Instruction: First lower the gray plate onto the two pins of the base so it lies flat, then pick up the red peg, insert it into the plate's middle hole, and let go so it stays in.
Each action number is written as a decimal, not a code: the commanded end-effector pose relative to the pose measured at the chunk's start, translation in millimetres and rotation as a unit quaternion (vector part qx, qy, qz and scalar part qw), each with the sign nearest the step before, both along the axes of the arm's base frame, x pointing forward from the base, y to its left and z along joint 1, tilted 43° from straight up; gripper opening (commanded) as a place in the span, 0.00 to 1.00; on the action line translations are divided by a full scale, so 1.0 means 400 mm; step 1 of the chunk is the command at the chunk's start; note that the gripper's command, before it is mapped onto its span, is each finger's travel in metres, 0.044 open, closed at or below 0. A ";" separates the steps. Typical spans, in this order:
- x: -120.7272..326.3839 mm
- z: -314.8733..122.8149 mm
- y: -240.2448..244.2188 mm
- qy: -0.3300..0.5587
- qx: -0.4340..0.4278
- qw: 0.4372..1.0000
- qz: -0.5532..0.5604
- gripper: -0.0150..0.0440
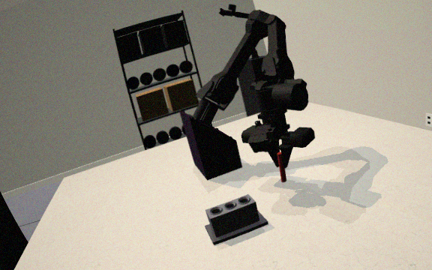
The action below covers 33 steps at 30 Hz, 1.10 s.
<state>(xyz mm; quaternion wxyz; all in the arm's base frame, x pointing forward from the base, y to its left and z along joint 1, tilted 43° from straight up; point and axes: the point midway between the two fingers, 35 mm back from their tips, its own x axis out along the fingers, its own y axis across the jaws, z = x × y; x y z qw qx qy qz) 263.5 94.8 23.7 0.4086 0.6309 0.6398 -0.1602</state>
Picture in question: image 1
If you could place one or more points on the red peg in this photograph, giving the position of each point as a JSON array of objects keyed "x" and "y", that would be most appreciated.
[{"x": 282, "y": 169}]

